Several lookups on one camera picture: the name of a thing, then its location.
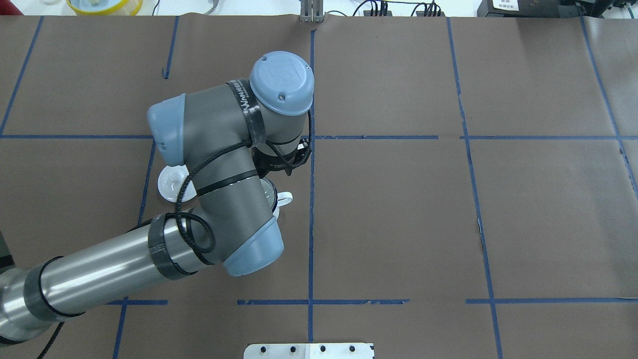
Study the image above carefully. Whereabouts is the white enamel cup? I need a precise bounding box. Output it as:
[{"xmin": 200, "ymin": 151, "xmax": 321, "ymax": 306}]
[{"xmin": 260, "ymin": 178, "xmax": 294, "ymax": 219}]

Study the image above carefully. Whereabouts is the black desktop box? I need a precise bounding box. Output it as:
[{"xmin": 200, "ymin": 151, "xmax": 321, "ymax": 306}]
[{"xmin": 477, "ymin": 0, "xmax": 565, "ymax": 18}]

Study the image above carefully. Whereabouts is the yellow basket with blue plate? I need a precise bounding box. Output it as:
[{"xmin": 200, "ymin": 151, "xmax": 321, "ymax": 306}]
[{"xmin": 66, "ymin": 0, "xmax": 144, "ymax": 16}]

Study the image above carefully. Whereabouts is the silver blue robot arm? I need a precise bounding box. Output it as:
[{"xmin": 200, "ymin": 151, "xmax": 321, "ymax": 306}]
[{"xmin": 1, "ymin": 51, "xmax": 315, "ymax": 346}]

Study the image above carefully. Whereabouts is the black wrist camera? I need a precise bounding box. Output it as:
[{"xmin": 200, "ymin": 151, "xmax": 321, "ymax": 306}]
[{"xmin": 252, "ymin": 137, "xmax": 313, "ymax": 178}]

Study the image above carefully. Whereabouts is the aluminium frame post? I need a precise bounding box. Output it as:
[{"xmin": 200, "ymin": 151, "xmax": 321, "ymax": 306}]
[{"xmin": 299, "ymin": 0, "xmax": 325, "ymax": 23}]

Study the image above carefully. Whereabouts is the white cup lid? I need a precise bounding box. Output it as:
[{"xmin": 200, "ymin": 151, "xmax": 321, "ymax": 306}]
[{"xmin": 157, "ymin": 165, "xmax": 189, "ymax": 203}]

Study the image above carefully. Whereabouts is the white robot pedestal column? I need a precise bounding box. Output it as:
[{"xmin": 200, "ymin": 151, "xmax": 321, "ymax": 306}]
[{"xmin": 243, "ymin": 343, "xmax": 375, "ymax": 359}]

